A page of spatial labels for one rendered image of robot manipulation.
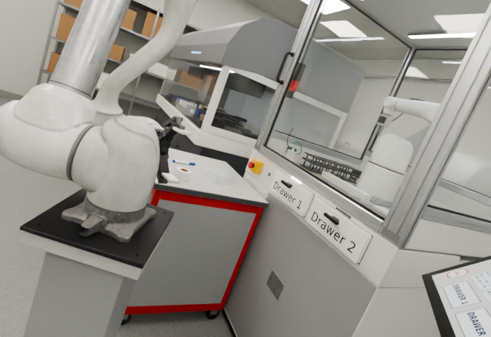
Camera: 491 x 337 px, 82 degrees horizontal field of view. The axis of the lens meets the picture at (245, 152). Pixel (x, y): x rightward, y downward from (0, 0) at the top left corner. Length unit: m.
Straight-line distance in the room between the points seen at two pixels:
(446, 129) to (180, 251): 1.16
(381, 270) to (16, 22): 5.31
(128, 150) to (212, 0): 4.86
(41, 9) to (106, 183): 4.78
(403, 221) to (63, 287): 0.97
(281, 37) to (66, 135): 1.63
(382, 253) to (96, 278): 0.84
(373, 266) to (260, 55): 1.47
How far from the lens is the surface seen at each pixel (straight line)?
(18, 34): 5.48
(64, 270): 0.88
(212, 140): 1.99
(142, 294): 1.55
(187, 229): 1.39
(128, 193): 0.76
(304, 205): 1.28
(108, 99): 0.99
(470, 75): 1.06
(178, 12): 0.97
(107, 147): 0.74
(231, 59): 1.95
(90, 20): 0.89
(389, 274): 1.08
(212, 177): 1.45
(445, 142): 1.01
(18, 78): 5.51
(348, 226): 1.12
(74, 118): 0.80
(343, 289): 1.16
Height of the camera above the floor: 1.20
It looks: 10 degrees down
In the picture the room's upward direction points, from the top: 21 degrees clockwise
